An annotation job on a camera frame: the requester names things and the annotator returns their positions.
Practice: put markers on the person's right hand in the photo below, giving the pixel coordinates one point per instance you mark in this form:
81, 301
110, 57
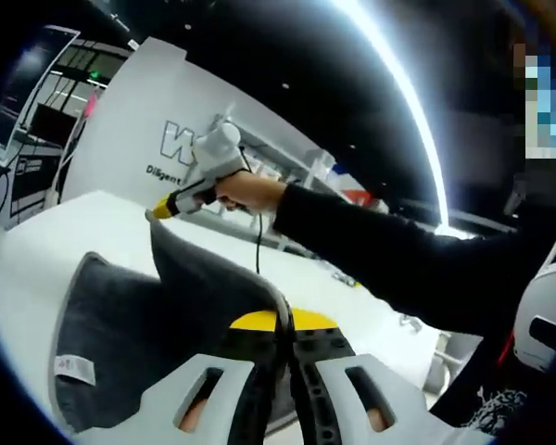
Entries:
250, 192

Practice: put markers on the long ceiling light strip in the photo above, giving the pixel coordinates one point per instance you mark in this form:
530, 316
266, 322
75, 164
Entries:
412, 92

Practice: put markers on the white chest-worn device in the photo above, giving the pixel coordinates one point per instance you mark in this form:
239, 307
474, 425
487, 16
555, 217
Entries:
537, 296

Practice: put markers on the person's patterned garment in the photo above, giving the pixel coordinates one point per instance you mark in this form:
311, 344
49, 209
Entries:
500, 410

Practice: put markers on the small black monitor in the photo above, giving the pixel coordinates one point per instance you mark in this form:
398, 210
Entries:
51, 121

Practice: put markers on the pink object on stand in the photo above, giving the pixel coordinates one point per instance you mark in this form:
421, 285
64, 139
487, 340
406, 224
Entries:
91, 104

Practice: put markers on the black equipment cabinet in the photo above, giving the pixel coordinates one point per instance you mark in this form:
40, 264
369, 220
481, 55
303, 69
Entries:
32, 181

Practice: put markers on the grey metal shelving rack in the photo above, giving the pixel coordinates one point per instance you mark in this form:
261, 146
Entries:
318, 169

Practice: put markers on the grey towel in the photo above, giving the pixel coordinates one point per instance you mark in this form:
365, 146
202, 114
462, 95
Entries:
120, 315

